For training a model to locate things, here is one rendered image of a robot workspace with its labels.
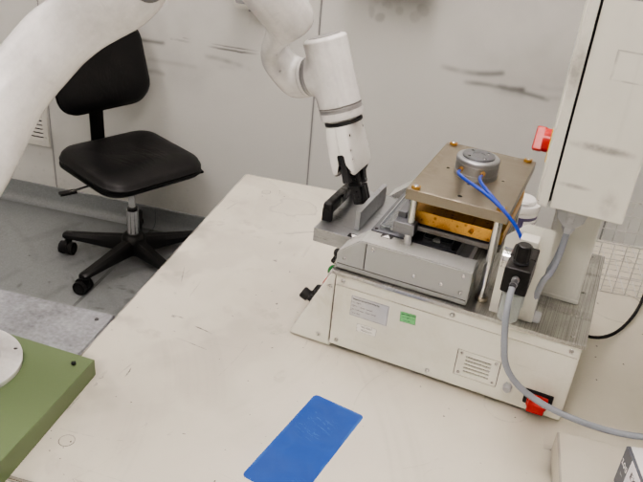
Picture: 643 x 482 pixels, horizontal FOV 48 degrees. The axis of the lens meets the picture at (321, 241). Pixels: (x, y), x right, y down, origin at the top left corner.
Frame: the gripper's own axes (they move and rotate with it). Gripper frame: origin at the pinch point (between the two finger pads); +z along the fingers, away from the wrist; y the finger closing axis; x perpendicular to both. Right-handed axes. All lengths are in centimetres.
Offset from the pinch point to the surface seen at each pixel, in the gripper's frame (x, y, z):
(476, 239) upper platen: 24.9, 10.0, 6.9
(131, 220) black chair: -145, -86, 33
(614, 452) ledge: 46, 24, 40
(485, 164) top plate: 26.8, 3.1, -4.6
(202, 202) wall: -136, -122, 40
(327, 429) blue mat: 2.4, 38.1, 28.6
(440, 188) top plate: 20.3, 10.3, -3.2
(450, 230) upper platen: 20.7, 10.3, 4.7
